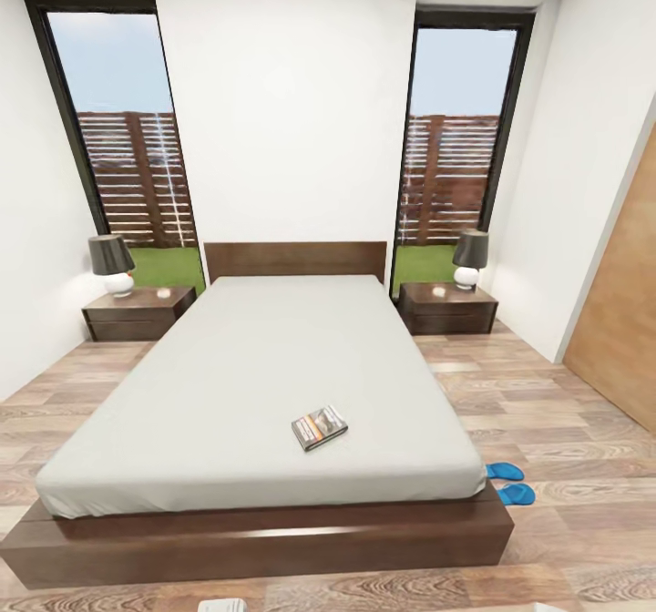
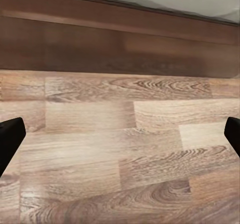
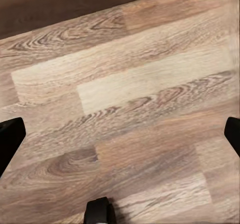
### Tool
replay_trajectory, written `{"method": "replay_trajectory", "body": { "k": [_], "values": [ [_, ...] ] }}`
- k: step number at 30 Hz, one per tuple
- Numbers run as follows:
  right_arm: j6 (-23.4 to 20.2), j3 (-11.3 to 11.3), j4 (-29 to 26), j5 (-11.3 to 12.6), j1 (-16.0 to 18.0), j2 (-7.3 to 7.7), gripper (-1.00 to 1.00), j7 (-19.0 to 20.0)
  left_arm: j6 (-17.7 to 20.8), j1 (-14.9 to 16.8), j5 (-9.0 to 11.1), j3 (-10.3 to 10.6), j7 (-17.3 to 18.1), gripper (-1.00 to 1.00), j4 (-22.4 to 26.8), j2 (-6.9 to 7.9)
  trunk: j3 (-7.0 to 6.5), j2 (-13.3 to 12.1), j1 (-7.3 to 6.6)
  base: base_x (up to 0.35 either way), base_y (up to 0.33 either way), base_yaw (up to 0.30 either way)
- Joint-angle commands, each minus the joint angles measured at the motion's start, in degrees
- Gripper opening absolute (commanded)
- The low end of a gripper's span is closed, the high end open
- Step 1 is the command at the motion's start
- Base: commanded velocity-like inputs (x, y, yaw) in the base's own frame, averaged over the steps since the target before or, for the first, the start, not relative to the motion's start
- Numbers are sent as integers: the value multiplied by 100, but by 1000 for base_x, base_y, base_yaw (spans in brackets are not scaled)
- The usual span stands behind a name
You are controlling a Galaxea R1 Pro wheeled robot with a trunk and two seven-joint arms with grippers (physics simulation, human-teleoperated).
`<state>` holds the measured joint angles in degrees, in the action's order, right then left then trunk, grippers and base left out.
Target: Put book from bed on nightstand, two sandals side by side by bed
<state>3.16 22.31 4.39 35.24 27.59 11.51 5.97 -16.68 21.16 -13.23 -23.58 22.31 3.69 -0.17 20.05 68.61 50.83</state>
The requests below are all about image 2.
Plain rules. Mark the bed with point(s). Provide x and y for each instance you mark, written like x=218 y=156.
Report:
x=172 y=38

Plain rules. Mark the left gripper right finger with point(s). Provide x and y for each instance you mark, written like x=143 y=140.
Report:
x=232 y=133

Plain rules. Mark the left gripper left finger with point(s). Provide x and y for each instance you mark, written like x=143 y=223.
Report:
x=12 y=133

